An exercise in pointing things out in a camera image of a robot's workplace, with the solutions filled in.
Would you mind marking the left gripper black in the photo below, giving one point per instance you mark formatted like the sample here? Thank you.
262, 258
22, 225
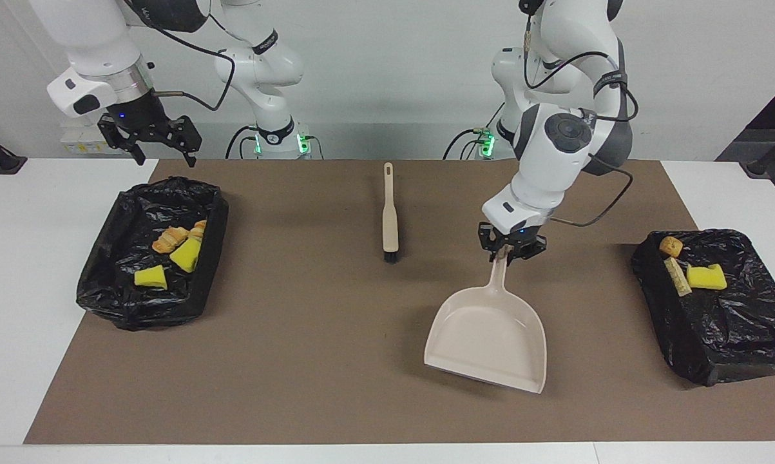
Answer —
516, 237

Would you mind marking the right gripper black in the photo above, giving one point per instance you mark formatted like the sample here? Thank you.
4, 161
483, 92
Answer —
139, 116

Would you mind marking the beige plastic dustpan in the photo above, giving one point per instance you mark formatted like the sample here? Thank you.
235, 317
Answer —
490, 335

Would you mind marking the orange striped toy croissant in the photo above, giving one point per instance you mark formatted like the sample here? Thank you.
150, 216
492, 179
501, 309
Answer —
678, 277
170, 240

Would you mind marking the beige brush with black bristles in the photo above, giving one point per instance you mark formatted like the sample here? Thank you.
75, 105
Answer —
390, 219

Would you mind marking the yellow sponge piece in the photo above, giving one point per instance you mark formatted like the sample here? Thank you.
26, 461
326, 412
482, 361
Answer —
150, 278
706, 277
185, 256

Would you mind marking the brown toy bread roll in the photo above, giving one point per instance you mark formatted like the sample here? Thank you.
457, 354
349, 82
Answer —
670, 246

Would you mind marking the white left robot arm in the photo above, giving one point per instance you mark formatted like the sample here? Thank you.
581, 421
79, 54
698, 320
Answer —
554, 154

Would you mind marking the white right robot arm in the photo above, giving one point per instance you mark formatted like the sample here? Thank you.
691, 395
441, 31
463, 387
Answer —
91, 38

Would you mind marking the black bag lined bin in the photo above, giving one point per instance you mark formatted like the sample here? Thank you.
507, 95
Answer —
116, 309
735, 335

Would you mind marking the brown table mat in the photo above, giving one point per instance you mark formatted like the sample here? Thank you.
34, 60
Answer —
297, 374

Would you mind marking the white wall socket box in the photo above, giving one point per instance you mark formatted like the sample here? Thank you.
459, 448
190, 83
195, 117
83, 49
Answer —
78, 147

